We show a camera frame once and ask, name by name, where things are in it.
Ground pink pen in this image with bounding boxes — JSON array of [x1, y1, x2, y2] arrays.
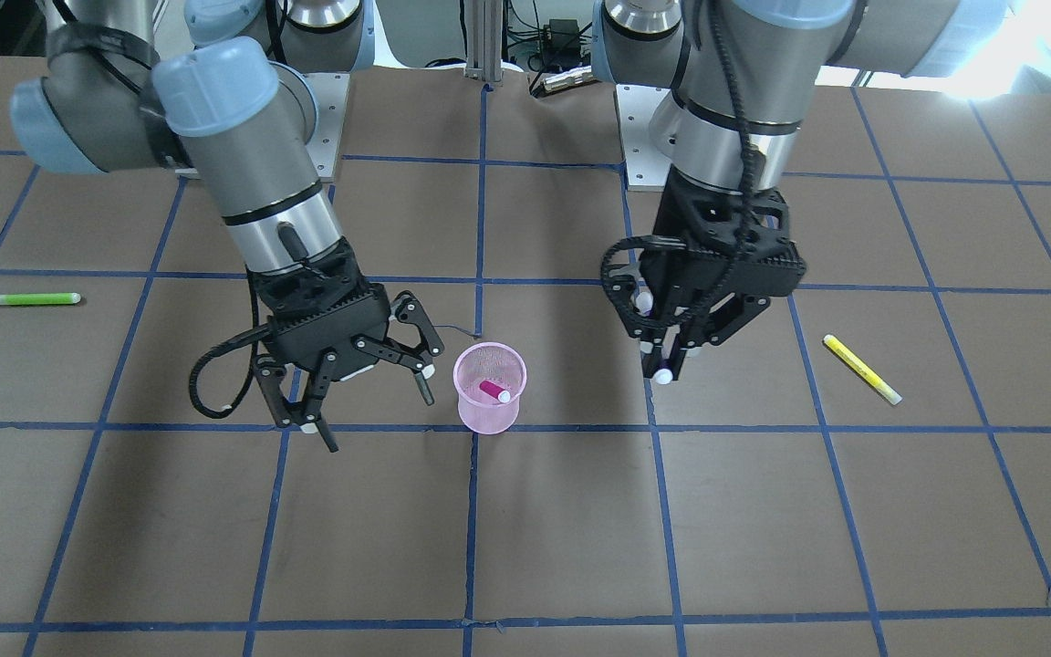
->
[[478, 379, 513, 404]]

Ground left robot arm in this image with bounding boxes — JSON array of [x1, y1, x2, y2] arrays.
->
[[591, 1, 1006, 384]]

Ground pink mesh cup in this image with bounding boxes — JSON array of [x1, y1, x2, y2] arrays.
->
[[452, 342, 528, 435]]

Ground brown paper table mat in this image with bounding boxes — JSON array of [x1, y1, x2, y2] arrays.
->
[[0, 57, 1051, 656]]

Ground green highlighter pen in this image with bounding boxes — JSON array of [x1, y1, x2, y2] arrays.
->
[[0, 292, 82, 307]]

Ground yellow highlighter pen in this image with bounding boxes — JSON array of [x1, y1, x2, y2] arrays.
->
[[822, 334, 902, 406]]

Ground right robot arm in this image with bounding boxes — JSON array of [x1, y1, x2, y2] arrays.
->
[[11, 1, 444, 452]]

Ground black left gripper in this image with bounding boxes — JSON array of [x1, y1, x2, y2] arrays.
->
[[600, 168, 806, 379]]

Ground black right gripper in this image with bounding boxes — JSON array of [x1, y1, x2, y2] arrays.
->
[[250, 240, 444, 453]]

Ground purple pen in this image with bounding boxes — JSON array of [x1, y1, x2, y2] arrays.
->
[[635, 291, 674, 384]]

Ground aluminium frame post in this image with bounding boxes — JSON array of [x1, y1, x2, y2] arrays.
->
[[462, 0, 504, 88]]

